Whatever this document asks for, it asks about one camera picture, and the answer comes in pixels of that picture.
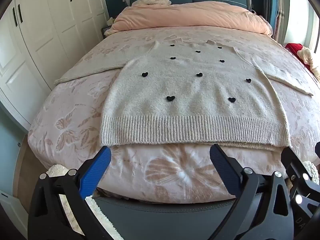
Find white fluffy rug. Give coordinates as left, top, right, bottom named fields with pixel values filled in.
left=46, top=161, right=319, bottom=240

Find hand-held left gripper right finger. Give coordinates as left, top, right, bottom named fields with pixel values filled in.
left=209, top=144, right=295, bottom=240

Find red cushion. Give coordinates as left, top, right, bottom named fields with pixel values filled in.
left=285, top=43, right=320, bottom=74

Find white wardrobe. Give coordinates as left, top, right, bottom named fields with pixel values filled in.
left=0, top=0, right=109, bottom=132

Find bright window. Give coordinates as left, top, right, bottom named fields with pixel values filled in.
left=289, top=0, right=320, bottom=53

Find cream knit sweater black hearts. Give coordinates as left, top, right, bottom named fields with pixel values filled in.
left=54, top=39, right=314, bottom=153

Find cream knitted throw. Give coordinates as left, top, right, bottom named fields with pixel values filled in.
left=297, top=47, right=320, bottom=82

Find bed with floral sheet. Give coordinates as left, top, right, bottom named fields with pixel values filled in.
left=27, top=26, right=320, bottom=204

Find dark nightstand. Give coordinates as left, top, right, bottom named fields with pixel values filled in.
left=100, top=26, right=112, bottom=40

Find grey curtain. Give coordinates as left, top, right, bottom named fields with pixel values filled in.
left=262, top=0, right=290, bottom=43

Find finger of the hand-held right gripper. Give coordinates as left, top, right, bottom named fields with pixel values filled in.
left=280, top=146, right=320, bottom=205

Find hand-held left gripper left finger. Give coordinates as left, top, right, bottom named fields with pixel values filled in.
left=27, top=145, right=113, bottom=240

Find peach duvet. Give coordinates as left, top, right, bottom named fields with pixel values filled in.
left=104, top=2, right=273, bottom=37

